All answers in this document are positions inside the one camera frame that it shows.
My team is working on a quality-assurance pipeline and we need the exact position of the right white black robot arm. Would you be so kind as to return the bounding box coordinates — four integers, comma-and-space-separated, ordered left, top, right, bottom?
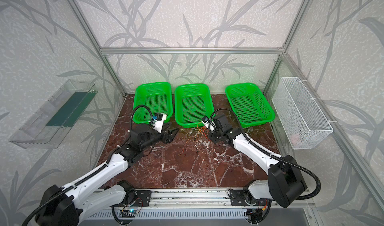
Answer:
202, 115, 322, 208

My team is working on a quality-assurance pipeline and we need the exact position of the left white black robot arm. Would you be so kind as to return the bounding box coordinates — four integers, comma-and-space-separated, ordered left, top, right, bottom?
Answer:
22, 124, 180, 226

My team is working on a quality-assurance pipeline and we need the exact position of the right green plastic basket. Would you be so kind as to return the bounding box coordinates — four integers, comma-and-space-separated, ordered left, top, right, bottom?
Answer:
225, 83, 276, 128

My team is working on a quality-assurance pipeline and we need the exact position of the green plastic basket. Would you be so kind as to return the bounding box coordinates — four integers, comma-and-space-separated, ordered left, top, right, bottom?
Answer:
133, 82, 173, 123
175, 84, 214, 129
225, 83, 276, 128

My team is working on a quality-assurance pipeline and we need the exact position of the middle green plastic basket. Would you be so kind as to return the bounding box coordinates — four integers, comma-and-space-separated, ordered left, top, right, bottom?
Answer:
175, 84, 214, 129

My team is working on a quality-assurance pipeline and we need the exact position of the left green plastic basket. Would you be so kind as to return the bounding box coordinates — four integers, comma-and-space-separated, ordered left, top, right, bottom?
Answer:
133, 82, 173, 123

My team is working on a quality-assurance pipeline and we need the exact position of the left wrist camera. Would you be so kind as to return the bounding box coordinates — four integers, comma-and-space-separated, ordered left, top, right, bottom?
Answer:
149, 113, 167, 133

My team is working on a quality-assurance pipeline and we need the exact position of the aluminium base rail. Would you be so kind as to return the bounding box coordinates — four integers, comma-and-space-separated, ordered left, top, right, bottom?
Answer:
89, 187, 316, 210

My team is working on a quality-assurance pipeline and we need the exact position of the white wire mesh basket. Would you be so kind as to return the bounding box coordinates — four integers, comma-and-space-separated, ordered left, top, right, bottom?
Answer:
272, 77, 334, 150

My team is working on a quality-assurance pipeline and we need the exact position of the clear acrylic wall tray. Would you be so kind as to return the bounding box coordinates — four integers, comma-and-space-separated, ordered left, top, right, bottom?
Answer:
9, 80, 98, 149

